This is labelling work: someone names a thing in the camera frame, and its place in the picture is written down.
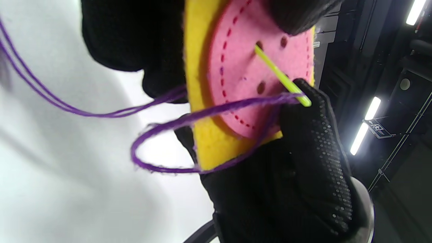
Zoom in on white ceiling light tube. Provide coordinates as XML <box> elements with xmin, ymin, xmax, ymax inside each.
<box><xmin>407</xmin><ymin>0</ymin><xmax>427</xmax><ymax>26</ymax></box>
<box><xmin>350</xmin><ymin>97</ymin><xmax>382</xmax><ymax>156</ymax></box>

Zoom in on green plastic needle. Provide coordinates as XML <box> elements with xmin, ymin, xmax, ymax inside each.
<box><xmin>254</xmin><ymin>45</ymin><xmax>312</xmax><ymax>108</ymax></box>

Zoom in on yellow felt square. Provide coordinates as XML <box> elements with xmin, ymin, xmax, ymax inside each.
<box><xmin>183</xmin><ymin>0</ymin><xmax>316</xmax><ymax>171</ymax></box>

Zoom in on person's left hand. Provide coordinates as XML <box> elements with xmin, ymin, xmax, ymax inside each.
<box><xmin>81</xmin><ymin>0</ymin><xmax>341</xmax><ymax>103</ymax></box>

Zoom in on pink felt button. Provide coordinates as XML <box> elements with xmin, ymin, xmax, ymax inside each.
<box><xmin>208</xmin><ymin>0</ymin><xmax>314</xmax><ymax>139</ymax></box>

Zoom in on purple thread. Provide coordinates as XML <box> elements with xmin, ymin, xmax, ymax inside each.
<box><xmin>0</xmin><ymin>17</ymin><xmax>304</xmax><ymax>174</ymax></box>

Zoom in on person's right hand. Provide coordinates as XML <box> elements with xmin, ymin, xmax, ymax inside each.
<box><xmin>175</xmin><ymin>78</ymin><xmax>359</xmax><ymax>243</ymax></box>

